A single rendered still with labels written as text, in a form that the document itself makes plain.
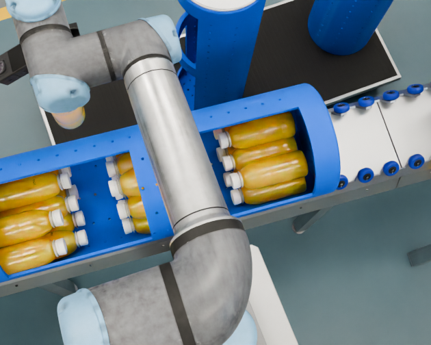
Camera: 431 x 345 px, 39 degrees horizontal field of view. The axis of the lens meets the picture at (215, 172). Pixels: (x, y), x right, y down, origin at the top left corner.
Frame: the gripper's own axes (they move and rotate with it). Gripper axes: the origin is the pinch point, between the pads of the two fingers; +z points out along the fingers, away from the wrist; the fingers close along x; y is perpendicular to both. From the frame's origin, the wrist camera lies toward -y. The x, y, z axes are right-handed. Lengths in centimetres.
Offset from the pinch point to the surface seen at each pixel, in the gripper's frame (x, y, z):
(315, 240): -38, 79, 139
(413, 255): -57, 114, 131
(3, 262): -26.1, -23.5, 29.4
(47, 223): -20.3, -11.7, 28.9
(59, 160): -8.8, -4.7, 21.0
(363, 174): -29, 70, 42
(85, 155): -9.4, 1.1, 20.5
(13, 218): -16.9, -18.8, 28.6
